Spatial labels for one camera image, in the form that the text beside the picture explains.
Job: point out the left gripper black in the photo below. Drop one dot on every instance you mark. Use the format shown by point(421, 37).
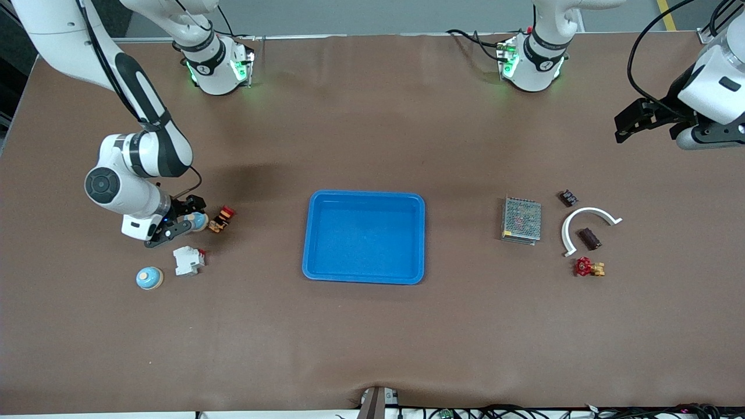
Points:
point(675, 103)

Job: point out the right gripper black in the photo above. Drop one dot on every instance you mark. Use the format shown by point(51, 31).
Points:
point(184, 208)

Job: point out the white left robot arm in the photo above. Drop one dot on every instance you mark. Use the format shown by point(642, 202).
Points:
point(535, 64)

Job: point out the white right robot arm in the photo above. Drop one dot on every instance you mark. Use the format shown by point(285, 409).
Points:
point(58, 35)

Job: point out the white circuit breaker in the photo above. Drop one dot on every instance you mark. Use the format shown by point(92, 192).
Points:
point(188, 260)

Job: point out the brass valve red handwheel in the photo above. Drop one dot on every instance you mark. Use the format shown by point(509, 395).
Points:
point(588, 267)

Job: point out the blue plastic tray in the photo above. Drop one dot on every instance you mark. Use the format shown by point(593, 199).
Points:
point(364, 238)

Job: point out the metal mesh power supply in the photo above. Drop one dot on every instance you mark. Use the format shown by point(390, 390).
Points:
point(522, 221)

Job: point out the orange black red-capped switch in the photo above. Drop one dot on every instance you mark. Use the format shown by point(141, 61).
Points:
point(222, 218)

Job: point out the aluminium frame profile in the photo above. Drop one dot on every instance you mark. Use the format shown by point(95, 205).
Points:
point(707, 36)

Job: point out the white curved plastic bracket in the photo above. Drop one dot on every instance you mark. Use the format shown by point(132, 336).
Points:
point(588, 210)

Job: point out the grey mount post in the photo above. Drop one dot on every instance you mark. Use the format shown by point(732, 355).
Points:
point(377, 407)

